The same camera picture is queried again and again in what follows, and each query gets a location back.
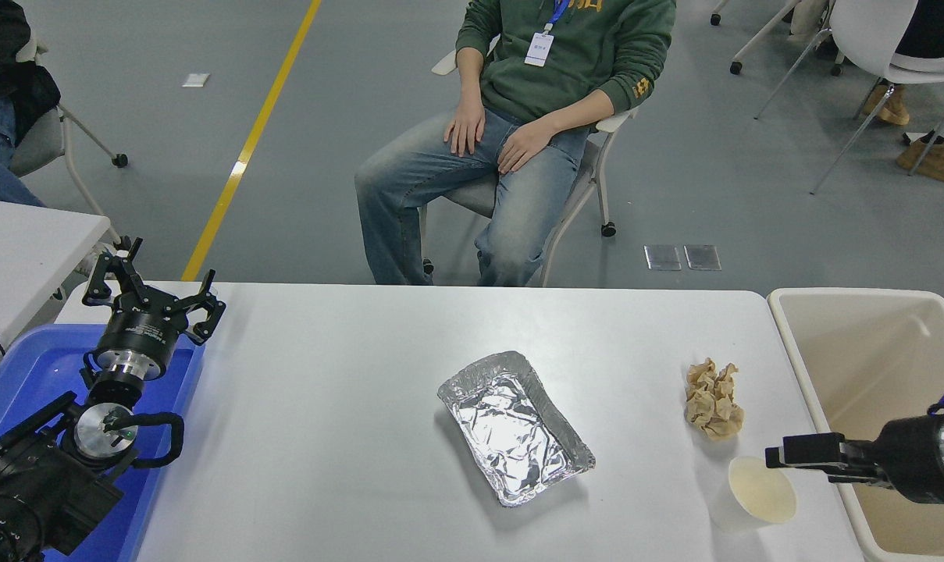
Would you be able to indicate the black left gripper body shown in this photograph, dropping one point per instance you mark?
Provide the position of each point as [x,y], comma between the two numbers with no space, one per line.
[140,332]

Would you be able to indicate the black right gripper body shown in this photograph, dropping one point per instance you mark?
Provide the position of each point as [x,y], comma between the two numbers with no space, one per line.
[913,457]

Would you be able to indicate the white paper cup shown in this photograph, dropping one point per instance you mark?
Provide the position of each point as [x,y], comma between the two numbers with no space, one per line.
[753,496]

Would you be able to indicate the silver foil tray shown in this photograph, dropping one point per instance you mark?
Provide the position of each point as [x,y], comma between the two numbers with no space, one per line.
[511,437]

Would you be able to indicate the person's left forearm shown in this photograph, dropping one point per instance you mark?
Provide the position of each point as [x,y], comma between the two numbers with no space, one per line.
[577,113]

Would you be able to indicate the person's right forearm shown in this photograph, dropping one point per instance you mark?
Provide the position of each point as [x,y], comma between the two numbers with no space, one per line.
[470,78]

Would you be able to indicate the person's right hand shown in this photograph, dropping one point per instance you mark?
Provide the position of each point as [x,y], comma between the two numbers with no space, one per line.
[465,133]

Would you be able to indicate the person's left hand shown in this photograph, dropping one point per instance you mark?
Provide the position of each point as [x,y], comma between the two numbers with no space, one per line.
[522,148]

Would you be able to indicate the crumpled tan paper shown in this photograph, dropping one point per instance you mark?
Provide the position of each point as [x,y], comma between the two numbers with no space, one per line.
[714,406]

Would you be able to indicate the blue plastic tray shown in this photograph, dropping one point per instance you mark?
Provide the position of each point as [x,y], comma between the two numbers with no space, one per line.
[34,367]

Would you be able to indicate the white side table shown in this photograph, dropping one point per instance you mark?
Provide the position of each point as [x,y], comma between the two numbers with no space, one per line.
[19,257]

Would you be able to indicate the large pale plastic bin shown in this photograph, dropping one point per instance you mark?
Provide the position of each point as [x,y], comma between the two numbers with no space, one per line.
[870,351]

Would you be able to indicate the grey wheeled chair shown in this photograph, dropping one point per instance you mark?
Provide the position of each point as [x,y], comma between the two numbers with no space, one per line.
[38,144]

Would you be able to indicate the metal floor plate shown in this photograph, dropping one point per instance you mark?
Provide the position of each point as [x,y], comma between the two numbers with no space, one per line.
[703,257]
[663,257]

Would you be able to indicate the white wheeled chair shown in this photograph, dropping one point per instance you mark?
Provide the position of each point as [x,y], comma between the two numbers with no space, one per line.
[589,183]

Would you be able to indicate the white wheeled chair legs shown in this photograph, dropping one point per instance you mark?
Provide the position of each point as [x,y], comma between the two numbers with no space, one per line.
[735,68]

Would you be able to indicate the white shell chair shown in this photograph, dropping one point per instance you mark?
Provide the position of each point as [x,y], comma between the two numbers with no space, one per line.
[870,31]

